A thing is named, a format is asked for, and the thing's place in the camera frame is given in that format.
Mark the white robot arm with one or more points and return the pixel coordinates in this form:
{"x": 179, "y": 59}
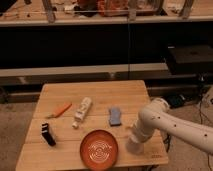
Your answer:
{"x": 155, "y": 116}

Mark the blue eraser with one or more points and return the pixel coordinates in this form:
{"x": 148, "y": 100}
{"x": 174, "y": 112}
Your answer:
{"x": 115, "y": 115}

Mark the white tube bottle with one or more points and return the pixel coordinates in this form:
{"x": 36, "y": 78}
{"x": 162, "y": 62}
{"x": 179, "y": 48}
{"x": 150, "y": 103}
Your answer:
{"x": 82, "y": 111}

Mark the orange ridged plate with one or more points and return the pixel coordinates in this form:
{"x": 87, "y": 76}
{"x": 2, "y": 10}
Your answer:
{"x": 99, "y": 150}

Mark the black box on shelf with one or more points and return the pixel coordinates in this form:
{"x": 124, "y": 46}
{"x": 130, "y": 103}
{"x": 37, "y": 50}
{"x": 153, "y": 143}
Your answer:
{"x": 195, "y": 59}

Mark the orange handled tool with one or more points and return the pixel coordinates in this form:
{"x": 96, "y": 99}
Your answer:
{"x": 60, "y": 110}

